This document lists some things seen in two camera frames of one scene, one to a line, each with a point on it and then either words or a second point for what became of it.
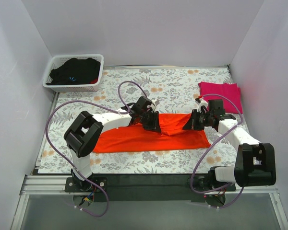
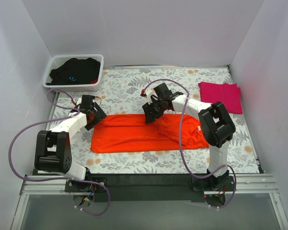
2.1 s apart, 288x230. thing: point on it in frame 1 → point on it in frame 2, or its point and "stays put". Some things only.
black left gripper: (150, 119) → (97, 117)
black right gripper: (195, 119) → (149, 113)
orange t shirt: (173, 137) stays put
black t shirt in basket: (74, 71) stays put
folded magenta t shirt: (230, 93) stays put
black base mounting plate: (148, 188) stays put
